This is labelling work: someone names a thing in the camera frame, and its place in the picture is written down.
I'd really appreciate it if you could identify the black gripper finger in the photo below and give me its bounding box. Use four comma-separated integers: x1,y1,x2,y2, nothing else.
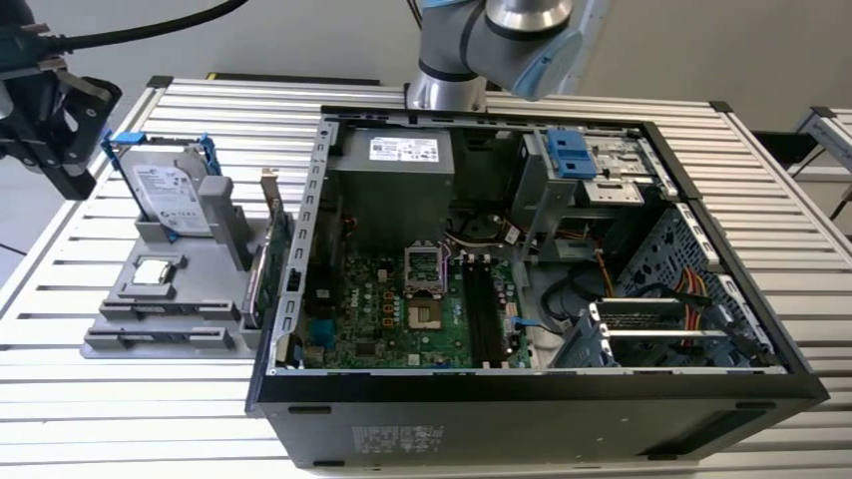
43,69,127,202

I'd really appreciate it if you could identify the black RAM slot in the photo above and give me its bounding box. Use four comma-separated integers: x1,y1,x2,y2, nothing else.
482,254,503,370
472,254,492,370
492,254,514,370
462,254,484,370

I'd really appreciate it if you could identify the hard disk in blue carrier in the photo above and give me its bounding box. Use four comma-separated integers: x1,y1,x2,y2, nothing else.
98,128,226,245

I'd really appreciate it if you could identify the silver CPU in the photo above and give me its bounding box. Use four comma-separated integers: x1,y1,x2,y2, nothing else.
130,258,179,288

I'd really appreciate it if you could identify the grey plastic parts rack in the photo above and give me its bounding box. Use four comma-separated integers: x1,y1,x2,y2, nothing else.
79,175,282,360

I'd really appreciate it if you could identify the graphics card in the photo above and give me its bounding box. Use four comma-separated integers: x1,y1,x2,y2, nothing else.
239,167,299,330

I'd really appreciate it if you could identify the grey power supply unit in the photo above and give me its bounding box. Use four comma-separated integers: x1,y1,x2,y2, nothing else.
326,127,459,250

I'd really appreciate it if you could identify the green motherboard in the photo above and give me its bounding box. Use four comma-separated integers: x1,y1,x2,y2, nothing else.
296,248,539,371

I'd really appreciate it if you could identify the metal socket cover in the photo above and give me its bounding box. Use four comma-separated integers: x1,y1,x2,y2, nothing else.
404,240,446,296

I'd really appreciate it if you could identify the thin metal locking lever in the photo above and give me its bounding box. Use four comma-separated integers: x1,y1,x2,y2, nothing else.
438,241,458,300

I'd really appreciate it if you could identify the black round fan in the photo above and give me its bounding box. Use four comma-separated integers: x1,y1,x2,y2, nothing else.
458,212,514,245

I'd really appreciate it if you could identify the CPU socket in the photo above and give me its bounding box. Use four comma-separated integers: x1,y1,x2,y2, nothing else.
406,297,446,331

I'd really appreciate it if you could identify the blue plastic bay latch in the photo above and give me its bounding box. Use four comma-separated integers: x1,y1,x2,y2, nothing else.
542,128,595,180

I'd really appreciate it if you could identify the grey metal drive bay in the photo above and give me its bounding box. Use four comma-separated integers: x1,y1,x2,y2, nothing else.
511,127,671,263

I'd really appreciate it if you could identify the open black PC case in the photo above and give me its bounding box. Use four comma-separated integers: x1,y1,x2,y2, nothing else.
244,103,832,470

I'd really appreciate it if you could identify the perforated metal disk bay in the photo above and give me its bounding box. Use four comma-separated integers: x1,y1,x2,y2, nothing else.
610,202,782,371

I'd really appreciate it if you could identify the metal slat side table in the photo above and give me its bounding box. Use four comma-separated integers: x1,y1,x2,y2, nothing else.
788,104,852,221

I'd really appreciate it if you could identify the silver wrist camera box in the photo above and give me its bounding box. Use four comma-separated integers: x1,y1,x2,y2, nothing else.
0,19,68,76

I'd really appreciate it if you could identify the black camera cable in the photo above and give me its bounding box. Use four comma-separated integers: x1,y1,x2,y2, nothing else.
36,0,252,54

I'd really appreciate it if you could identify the black looped cable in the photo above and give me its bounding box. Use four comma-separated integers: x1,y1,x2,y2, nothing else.
542,271,600,333

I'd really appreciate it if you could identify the thin orange wire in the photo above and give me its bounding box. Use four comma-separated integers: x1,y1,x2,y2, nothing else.
595,248,618,300

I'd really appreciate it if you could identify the grey disk bay frame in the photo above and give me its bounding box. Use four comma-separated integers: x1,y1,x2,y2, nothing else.
551,296,734,370

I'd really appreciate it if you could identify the red yellow wire bundle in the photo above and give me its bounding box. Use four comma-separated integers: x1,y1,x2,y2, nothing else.
672,266,712,353

